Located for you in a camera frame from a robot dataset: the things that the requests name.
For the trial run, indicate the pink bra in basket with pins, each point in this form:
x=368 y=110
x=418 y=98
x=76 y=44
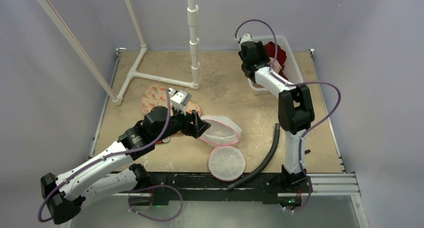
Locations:
x=257 y=86

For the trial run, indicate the white plastic basket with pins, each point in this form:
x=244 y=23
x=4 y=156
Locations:
x=291 y=70

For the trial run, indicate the white mesh laundry bag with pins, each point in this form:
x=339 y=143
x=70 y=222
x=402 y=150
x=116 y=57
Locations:
x=226 y=162

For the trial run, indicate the white pvc pipe rack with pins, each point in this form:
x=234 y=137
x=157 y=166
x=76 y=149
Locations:
x=192 y=20

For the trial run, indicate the red adjustable wrench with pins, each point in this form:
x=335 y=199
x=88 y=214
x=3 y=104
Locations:
x=163 y=141

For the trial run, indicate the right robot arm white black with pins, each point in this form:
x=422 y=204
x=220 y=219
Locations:
x=295 y=108

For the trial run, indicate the floral mesh laundry bag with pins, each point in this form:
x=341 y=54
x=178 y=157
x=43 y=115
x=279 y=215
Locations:
x=155 y=95

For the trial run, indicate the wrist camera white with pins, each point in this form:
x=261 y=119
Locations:
x=179 y=100
x=244 y=38

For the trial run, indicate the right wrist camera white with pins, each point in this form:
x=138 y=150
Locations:
x=244 y=38

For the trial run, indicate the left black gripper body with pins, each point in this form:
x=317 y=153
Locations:
x=179 y=122

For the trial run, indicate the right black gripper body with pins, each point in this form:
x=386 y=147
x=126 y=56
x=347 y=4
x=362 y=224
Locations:
x=248 y=67

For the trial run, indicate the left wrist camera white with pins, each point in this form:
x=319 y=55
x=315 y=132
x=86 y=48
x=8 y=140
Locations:
x=179 y=100

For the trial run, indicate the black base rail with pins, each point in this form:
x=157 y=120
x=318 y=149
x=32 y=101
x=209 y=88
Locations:
x=267 y=188

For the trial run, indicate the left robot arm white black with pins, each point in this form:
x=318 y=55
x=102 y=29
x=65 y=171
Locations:
x=64 y=195

